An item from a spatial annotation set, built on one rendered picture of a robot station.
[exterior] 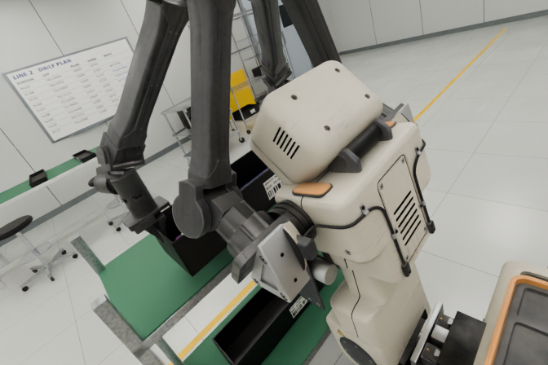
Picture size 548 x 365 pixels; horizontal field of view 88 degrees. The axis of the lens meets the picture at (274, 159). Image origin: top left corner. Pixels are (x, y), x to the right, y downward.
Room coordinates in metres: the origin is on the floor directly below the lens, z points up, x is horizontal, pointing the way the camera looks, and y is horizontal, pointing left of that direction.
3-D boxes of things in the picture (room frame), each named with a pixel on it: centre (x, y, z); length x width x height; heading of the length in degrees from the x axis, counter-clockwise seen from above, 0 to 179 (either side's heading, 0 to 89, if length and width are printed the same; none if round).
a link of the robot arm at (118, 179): (0.62, 0.33, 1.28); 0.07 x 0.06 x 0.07; 52
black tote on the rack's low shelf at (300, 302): (0.91, 0.21, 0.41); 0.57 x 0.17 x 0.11; 124
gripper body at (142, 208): (0.62, 0.33, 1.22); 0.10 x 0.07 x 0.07; 126
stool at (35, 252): (2.63, 2.61, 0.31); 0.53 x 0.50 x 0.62; 124
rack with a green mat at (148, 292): (0.91, 0.21, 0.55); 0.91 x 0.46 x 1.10; 124
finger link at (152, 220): (0.61, 0.34, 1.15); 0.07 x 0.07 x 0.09; 36
